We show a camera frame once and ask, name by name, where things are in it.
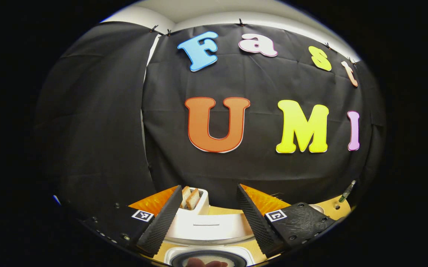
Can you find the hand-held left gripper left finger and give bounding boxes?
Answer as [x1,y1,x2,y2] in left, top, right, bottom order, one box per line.
[82,185,183,257]

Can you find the black backdrop cloth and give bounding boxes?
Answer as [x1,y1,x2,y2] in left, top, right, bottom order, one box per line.
[36,22,387,215]

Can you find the clear water bottle green label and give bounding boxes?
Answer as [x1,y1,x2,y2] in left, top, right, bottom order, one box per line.
[339,180,356,203]

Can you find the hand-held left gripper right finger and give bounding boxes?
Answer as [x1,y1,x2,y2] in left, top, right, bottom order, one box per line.
[236,184,337,258]

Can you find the white toaster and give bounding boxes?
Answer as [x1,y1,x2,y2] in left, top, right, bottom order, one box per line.
[177,187,210,215]

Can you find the white rice cooker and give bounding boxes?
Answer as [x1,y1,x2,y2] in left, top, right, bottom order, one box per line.
[164,212,257,267]

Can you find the toast slice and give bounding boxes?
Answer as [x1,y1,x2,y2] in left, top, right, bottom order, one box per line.
[180,186,191,209]
[186,188,200,210]

